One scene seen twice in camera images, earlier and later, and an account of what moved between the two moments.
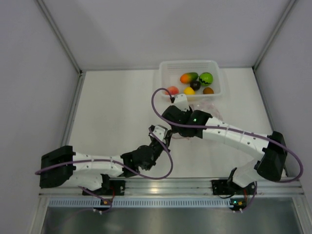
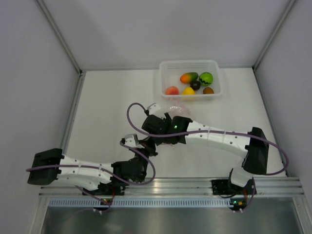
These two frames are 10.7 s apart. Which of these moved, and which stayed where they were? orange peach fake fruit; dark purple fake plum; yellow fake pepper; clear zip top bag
Moved: clear zip top bag
Stayed: dark purple fake plum; yellow fake pepper; orange peach fake fruit
